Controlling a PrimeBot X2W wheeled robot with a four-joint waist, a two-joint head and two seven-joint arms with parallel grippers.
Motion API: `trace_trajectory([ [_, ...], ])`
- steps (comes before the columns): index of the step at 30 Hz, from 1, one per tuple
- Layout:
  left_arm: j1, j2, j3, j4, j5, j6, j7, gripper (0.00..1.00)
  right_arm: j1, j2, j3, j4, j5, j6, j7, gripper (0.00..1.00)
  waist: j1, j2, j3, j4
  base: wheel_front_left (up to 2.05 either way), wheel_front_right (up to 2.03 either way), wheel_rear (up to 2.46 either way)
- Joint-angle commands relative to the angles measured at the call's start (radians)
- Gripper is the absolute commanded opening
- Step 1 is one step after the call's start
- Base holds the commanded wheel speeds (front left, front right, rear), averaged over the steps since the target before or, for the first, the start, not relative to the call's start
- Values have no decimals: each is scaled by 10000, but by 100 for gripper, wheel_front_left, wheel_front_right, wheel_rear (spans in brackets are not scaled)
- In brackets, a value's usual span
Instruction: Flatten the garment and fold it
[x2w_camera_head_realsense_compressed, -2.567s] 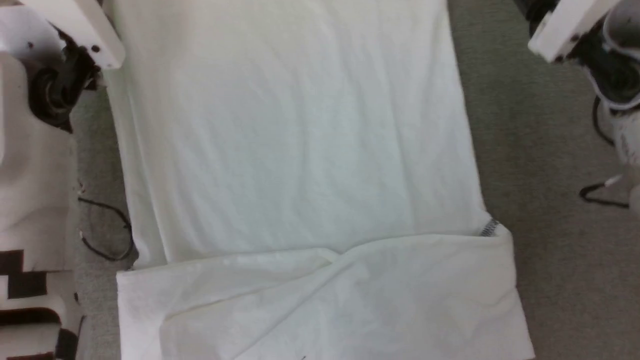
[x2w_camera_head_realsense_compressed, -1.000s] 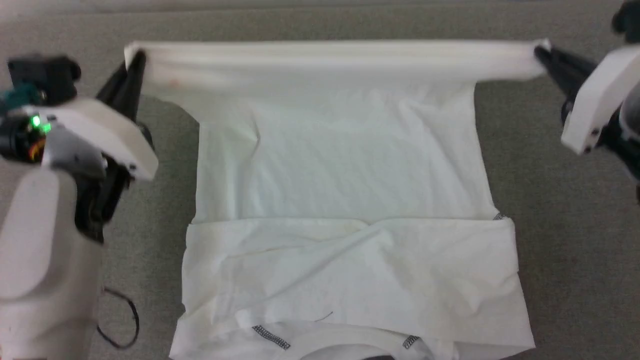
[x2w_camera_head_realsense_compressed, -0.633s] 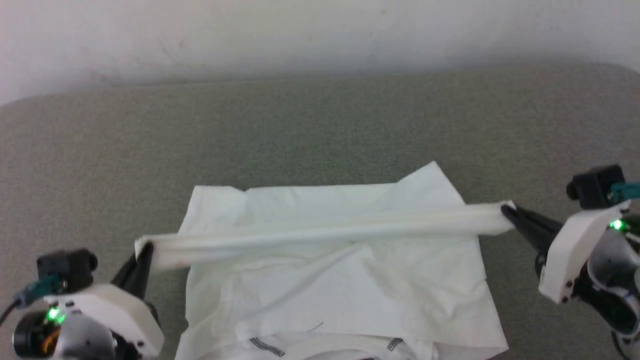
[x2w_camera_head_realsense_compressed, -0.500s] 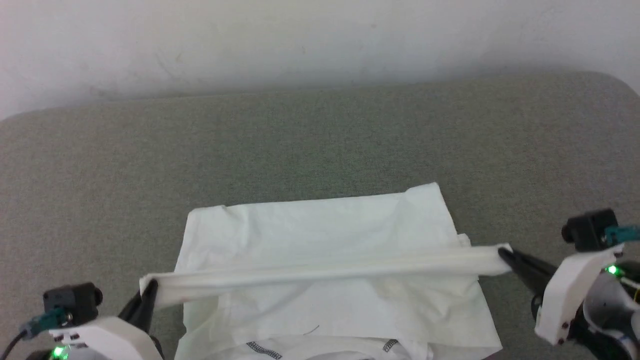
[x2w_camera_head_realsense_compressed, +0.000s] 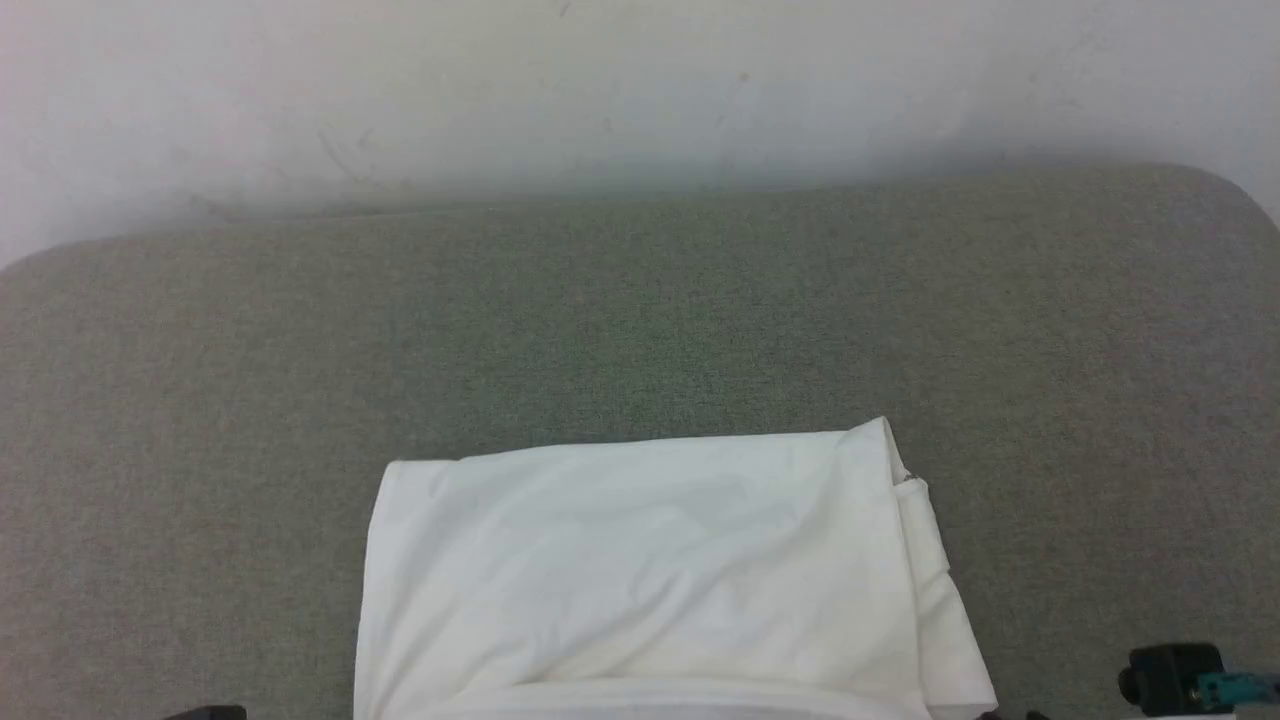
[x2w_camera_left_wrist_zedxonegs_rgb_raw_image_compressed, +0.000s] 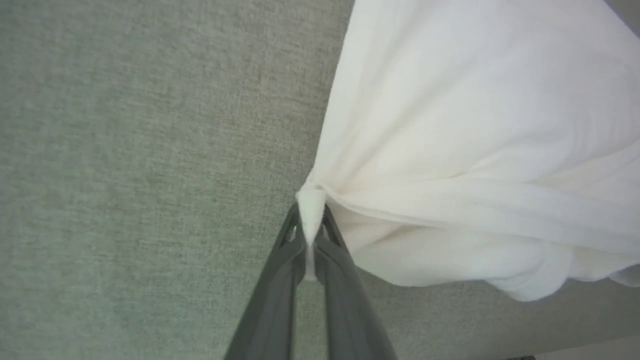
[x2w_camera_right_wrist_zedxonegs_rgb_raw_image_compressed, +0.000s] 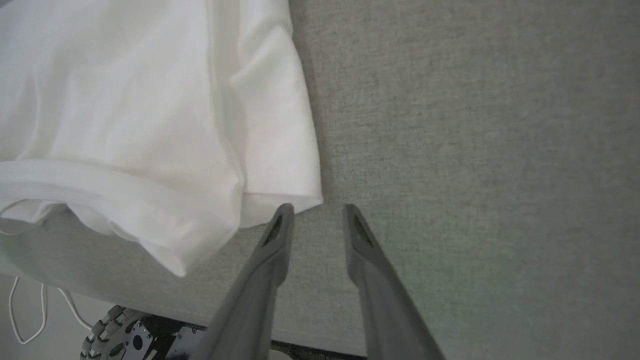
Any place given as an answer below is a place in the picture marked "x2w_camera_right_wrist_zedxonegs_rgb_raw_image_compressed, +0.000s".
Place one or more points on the white long-sleeve garment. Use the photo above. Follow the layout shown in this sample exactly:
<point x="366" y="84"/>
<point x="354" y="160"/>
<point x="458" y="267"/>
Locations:
<point x="125" y="100"/>

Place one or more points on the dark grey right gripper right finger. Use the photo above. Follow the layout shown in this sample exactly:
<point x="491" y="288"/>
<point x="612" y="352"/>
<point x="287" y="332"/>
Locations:
<point x="385" y="300"/>

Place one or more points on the grey mecanum robot wheel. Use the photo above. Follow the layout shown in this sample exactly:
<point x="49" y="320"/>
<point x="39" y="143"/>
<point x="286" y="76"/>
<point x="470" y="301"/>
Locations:
<point x="112" y="335"/>

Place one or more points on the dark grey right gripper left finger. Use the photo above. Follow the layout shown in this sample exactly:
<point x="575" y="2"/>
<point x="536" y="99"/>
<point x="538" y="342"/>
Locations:
<point x="255" y="295"/>

